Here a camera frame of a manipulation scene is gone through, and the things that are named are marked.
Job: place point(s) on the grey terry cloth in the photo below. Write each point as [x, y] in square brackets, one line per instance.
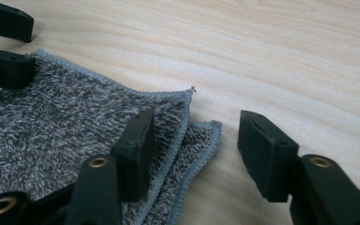
[59, 125]

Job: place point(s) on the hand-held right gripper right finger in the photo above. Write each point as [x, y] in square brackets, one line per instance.
[264, 153]

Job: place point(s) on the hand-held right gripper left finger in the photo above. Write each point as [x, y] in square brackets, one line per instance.
[136, 156]

